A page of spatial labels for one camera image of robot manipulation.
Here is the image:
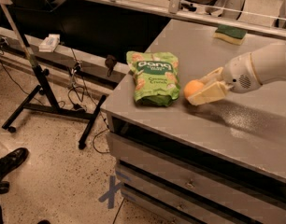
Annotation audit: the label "white tissue pack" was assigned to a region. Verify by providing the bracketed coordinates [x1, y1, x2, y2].
[39, 34, 60, 52]

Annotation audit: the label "black leather shoe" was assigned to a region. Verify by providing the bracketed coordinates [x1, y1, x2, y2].
[0, 147, 29, 182]

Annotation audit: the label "green rice chip bag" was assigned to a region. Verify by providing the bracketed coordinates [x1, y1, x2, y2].
[126, 51, 180, 106]

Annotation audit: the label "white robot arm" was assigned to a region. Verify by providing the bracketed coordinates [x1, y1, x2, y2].
[183, 43, 286, 105]

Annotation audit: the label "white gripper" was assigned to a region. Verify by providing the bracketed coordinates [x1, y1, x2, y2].
[187, 53, 262, 105]

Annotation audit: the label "grey drawer cabinet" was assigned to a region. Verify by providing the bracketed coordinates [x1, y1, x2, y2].
[106, 112, 286, 224]

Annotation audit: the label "black rolling stand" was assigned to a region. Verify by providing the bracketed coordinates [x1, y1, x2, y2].
[0, 0, 107, 151]

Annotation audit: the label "green and yellow sponge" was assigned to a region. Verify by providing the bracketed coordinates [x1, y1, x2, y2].
[213, 25, 247, 45]

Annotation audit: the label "black cables on floor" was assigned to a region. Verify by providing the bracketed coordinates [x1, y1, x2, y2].
[0, 37, 111, 155]

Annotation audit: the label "orange fruit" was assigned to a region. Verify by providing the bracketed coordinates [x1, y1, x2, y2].
[183, 80, 205, 98]

